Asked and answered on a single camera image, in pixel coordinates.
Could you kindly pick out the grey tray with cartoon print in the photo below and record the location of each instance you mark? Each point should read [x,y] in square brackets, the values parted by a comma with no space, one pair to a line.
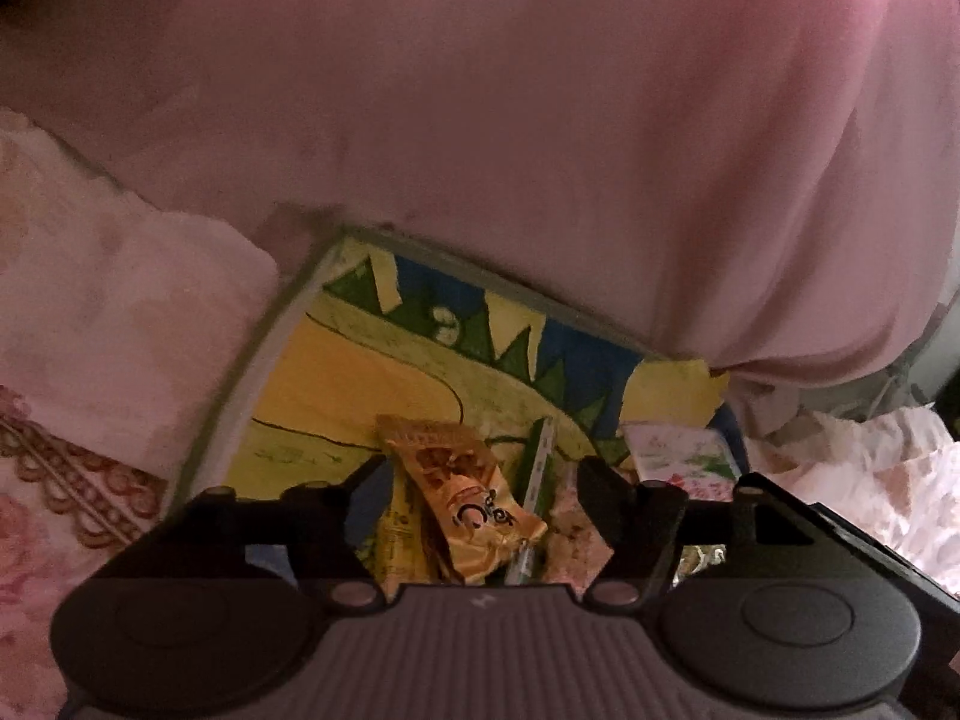
[337,360]

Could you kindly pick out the pink duvet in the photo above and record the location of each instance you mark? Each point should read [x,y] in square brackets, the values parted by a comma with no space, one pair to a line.
[525,127]

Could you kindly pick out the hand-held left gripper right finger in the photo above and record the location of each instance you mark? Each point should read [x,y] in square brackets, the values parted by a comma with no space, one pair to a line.
[600,495]

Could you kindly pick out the white snack pouch green print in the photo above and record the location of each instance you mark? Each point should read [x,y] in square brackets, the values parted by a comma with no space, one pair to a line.
[675,454]

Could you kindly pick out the floral pink bedsheet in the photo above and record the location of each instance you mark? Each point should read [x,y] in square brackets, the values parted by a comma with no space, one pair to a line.
[112,315]

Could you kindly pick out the clear packet of rice crisps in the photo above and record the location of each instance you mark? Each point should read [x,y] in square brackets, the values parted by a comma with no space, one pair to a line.
[577,532]

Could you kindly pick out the yellow green snack packet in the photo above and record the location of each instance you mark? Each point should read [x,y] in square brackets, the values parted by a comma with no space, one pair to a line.
[394,540]

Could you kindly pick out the gold foil snack packet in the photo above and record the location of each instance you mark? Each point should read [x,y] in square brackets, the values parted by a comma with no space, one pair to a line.
[450,495]

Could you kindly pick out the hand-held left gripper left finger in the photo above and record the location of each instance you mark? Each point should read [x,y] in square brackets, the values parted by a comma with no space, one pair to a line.
[360,487]

